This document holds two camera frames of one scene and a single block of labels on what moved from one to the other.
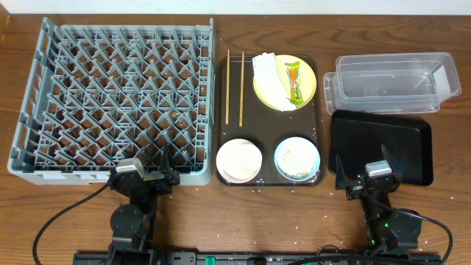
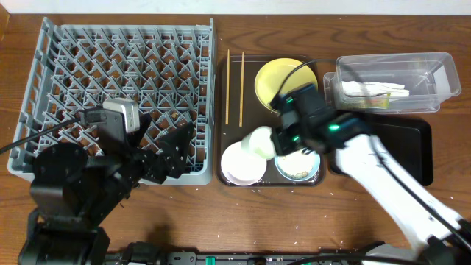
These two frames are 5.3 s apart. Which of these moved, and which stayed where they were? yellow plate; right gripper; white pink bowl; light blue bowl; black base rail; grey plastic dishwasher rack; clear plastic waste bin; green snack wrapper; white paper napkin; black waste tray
Moved: white pink bowl; green snack wrapper; white paper napkin; right gripper
Stayed: black waste tray; clear plastic waste bin; black base rail; grey plastic dishwasher rack; light blue bowl; yellow plate
